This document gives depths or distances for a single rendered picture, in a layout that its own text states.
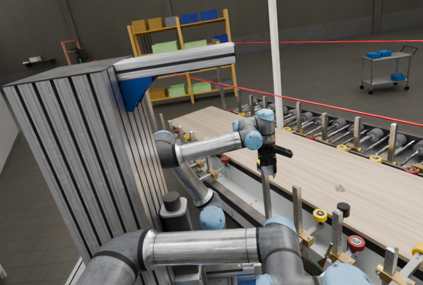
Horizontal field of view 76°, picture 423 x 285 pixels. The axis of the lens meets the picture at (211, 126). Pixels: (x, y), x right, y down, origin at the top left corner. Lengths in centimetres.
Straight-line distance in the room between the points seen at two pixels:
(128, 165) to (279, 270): 44
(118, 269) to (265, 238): 33
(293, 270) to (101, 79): 57
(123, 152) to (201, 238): 29
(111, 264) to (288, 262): 37
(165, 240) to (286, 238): 28
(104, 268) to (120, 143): 29
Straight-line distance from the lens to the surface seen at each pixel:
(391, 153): 252
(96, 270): 69
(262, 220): 208
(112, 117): 71
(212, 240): 66
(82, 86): 71
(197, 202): 138
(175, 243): 69
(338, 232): 156
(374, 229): 181
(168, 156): 109
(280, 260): 60
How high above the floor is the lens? 210
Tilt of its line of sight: 22 degrees down
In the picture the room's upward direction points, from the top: 10 degrees counter-clockwise
